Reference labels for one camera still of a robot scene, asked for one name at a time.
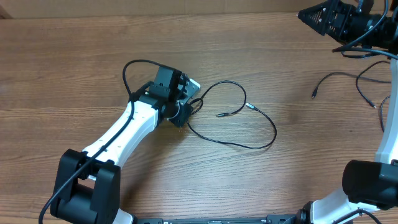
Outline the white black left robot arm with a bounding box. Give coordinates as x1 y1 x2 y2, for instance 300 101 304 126
44 65 200 223

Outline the black USB cable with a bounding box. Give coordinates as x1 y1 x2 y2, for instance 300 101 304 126
311 71 392 100
185 80 278 150
355 60 392 133

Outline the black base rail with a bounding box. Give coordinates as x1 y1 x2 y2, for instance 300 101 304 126
132 214 296 224

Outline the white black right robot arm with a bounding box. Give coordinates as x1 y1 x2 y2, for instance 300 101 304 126
289 0 397 223

